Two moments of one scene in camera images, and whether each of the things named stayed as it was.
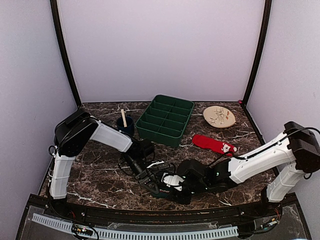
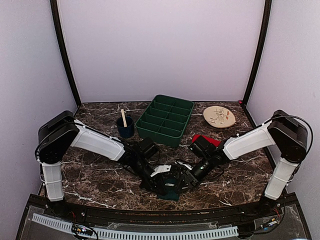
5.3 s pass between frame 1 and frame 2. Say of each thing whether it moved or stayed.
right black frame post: stayed
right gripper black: moved
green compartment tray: stayed
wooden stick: stayed
